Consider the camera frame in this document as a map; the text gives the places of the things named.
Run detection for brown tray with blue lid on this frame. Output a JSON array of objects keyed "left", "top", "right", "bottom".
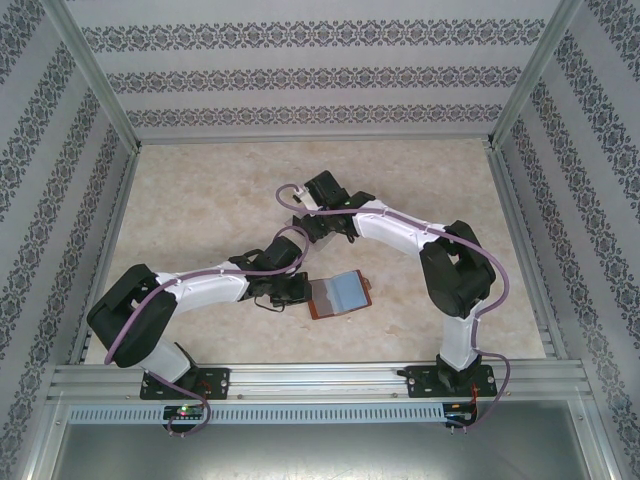
[{"left": 306, "top": 269, "right": 374, "bottom": 321}]

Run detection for grey metal sheet panel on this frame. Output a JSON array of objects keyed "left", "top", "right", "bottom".
[{"left": 49, "top": 423, "right": 601, "bottom": 480}]

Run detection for circuit board with green light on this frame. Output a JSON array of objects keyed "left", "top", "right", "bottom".
[{"left": 163, "top": 405, "right": 207, "bottom": 421}]

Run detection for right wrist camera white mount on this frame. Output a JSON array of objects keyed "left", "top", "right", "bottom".
[{"left": 292, "top": 183, "right": 320, "bottom": 212}]

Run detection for aluminium table edge rail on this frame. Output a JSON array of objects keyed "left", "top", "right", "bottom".
[
  {"left": 68, "top": 147, "right": 142, "bottom": 366},
  {"left": 487, "top": 147, "right": 569, "bottom": 360},
  {"left": 135, "top": 132, "right": 494, "bottom": 147}
]

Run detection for aluminium mounting rail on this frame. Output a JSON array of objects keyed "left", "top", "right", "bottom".
[{"left": 47, "top": 360, "right": 594, "bottom": 402}]

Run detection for grey slotted cable duct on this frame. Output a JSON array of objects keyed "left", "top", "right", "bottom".
[{"left": 67, "top": 404, "right": 446, "bottom": 425}]

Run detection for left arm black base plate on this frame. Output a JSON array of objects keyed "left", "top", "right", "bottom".
[{"left": 139, "top": 367, "right": 231, "bottom": 401}]

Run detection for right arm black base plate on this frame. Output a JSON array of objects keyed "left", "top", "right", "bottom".
[{"left": 405, "top": 364, "right": 499, "bottom": 399}]

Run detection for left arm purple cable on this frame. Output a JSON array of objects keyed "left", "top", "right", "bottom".
[{"left": 103, "top": 225, "right": 309, "bottom": 437}]

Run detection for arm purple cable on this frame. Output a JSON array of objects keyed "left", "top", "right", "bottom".
[
  {"left": 276, "top": 183, "right": 512, "bottom": 434},
  {"left": 103, "top": 225, "right": 309, "bottom": 437}
]

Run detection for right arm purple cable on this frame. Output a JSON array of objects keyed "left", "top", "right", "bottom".
[{"left": 276, "top": 183, "right": 512, "bottom": 434}]

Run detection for aluminium frame post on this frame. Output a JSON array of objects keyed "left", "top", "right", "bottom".
[
  {"left": 487, "top": 0, "right": 586, "bottom": 149},
  {"left": 39, "top": 0, "right": 142, "bottom": 151}
]

